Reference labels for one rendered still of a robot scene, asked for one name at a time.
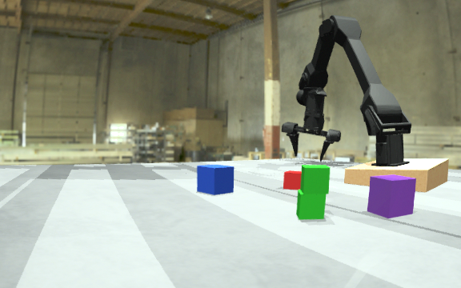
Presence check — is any purple cube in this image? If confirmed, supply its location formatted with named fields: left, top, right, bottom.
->
left=367, top=174, right=416, bottom=218

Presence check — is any green block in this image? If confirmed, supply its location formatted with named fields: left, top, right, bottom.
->
left=300, top=165, right=331, bottom=194
left=296, top=190, right=326, bottom=220

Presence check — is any blue cube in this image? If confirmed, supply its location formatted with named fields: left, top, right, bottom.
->
left=197, top=165, right=234, bottom=195

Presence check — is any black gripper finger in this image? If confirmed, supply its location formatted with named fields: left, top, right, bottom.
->
left=287, top=133, right=299, bottom=157
left=320, top=139, right=334, bottom=162

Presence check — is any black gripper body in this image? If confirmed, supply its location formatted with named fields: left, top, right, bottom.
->
left=282, top=108, right=341, bottom=142

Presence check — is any red block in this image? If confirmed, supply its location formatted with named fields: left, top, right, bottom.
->
left=283, top=170, right=302, bottom=190

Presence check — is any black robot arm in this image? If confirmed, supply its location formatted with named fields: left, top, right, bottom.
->
left=296, top=15, right=411, bottom=167

